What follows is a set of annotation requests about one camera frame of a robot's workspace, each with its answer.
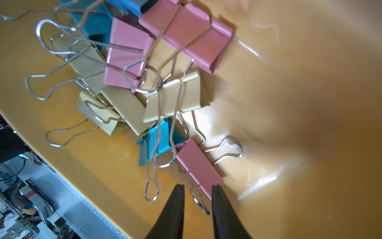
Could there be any large pink binder clip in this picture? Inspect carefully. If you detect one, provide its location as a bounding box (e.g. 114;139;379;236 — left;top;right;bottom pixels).
35;16;156;90

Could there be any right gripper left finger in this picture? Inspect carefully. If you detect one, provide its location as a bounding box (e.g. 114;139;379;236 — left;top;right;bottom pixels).
146;184;185;239

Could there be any pink binder clip in box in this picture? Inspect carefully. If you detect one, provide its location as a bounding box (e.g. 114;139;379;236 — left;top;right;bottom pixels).
138;1;234;74

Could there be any cream binder clip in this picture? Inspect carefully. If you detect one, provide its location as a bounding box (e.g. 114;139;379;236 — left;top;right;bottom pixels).
75;86;155;136
143;71;210;155

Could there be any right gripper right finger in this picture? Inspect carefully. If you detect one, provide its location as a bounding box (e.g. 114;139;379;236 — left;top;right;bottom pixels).
211;185;252;239

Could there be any yellow plastic storage box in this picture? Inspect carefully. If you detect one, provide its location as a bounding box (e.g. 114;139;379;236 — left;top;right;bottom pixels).
1;1;382;239

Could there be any cream binder clip lower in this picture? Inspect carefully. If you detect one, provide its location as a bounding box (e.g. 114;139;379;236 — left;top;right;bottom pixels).
75;86;155;136

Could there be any teal binder clip in box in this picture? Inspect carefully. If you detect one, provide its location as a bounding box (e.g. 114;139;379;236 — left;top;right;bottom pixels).
136;119;186;203

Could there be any blue binder clip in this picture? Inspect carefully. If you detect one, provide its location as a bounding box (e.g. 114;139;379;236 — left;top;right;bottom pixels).
106;0;157;18

